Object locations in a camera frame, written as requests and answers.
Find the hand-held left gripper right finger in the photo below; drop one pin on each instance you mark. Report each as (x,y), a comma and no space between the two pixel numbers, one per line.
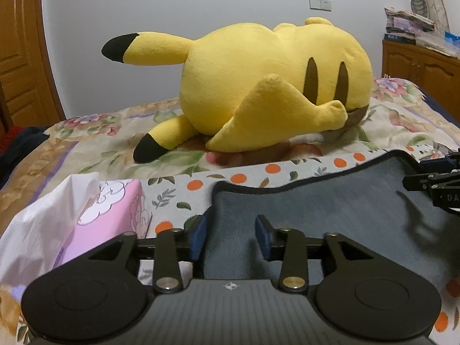
(262,239)

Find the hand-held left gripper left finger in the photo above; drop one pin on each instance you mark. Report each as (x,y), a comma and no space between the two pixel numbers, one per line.
(198,239)

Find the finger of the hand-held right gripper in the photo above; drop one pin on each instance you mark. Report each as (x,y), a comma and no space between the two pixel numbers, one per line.
(433,164)
(418,181)

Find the grey towel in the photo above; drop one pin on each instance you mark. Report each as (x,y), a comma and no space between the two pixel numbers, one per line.
(341,208)

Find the pink printed tissue pack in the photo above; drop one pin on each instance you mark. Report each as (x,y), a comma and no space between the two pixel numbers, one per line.
(118,208)

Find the wooden cabinet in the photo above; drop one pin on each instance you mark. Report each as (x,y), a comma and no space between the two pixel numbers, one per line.
(417,63)

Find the blue box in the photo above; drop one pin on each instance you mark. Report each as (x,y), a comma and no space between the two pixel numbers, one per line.
(452,43)

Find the stack of papers and books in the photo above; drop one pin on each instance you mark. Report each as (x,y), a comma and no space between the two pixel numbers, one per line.
(413,25)

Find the yellow plush toy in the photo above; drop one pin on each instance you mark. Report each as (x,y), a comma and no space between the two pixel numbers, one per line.
(258,90)

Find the grey ribbed ornament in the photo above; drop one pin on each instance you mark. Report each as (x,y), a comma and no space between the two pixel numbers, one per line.
(419,7)

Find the floral bed blanket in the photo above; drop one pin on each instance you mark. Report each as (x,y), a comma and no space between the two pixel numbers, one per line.
(72,143)

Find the dark cloth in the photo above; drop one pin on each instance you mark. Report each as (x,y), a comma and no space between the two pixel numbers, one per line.
(16,152)

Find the wooden door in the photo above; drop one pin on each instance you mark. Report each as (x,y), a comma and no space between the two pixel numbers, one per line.
(21,46)

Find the white wall switch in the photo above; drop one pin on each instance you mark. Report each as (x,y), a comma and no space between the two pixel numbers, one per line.
(320,4)

